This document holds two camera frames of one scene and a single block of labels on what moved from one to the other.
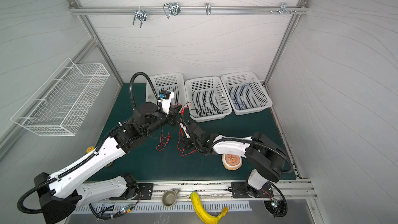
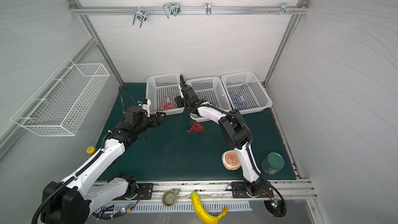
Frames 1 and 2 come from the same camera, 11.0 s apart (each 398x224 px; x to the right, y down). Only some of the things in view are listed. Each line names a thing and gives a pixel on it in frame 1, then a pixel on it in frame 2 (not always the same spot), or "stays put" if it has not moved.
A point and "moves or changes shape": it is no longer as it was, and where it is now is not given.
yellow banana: [202, 212] stays put
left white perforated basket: [171, 82] stays put
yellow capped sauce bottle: [89, 149] stays put
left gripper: [172, 115] → [160, 121]
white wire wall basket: [57, 108] stays put
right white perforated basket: [245, 93] stays put
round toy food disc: [231, 162] stays put
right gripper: [193, 132] → [181, 100]
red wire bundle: [177, 143] moves or changes shape
